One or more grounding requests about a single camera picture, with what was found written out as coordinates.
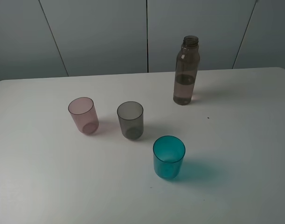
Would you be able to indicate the translucent grey plastic cup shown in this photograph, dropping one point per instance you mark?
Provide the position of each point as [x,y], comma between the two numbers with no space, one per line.
[131,120]

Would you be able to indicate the translucent pink plastic cup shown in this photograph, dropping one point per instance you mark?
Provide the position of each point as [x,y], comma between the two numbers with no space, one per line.
[84,114]

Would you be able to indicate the translucent teal plastic cup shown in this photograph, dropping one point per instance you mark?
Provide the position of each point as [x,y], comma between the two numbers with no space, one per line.
[168,155]

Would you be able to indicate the translucent brown plastic bottle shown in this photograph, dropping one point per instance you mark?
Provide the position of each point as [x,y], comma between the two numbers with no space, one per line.
[187,63]

